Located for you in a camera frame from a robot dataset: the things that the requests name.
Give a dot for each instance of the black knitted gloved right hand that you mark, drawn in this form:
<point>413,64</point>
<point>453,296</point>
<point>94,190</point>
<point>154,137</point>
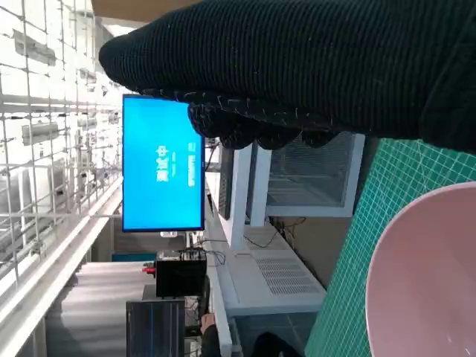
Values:
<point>297,67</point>

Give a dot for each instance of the pink bowl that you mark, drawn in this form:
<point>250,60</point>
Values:
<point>427,279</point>

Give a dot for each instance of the dark computer monitor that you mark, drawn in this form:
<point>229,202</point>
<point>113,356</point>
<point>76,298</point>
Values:
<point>156,331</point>

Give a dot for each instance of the black electronics box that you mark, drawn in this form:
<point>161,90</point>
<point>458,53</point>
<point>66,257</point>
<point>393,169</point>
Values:
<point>180,275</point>

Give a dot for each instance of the green cutting mat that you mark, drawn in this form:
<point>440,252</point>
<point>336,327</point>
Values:
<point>353,260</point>

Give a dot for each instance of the blue screen monitor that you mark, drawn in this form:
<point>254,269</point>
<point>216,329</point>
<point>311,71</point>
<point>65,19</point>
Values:
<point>160,186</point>

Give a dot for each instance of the white desk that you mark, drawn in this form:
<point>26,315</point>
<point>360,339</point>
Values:
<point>219,297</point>

